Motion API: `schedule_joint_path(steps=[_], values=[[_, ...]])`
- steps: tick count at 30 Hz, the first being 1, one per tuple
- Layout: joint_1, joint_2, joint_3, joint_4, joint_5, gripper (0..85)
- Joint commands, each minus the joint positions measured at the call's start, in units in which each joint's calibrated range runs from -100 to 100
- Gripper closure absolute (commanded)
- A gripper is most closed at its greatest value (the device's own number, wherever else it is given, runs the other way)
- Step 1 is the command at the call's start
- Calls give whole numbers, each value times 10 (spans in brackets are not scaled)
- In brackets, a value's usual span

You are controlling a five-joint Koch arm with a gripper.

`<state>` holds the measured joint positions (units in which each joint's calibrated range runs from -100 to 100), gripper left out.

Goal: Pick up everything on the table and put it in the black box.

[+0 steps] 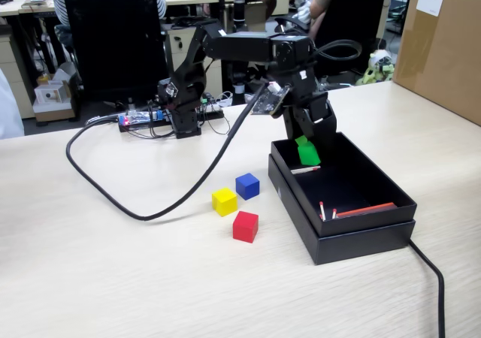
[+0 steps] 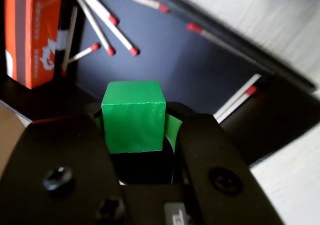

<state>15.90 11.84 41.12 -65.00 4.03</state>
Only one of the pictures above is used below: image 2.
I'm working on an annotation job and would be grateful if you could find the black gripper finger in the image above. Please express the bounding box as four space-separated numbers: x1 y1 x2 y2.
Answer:
163 102 286 225
0 112 136 225

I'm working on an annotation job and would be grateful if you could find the green wooden cube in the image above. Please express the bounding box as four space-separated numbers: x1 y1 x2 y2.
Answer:
101 80 167 154

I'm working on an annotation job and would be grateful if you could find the black open box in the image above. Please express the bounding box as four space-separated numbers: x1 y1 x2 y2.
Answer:
0 0 317 168

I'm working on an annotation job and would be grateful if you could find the brown cardboard sheet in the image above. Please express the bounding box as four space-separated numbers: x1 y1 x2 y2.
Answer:
0 102 33 181

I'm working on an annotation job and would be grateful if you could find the orange matchbox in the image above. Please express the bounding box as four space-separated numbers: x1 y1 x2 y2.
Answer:
4 0 63 90

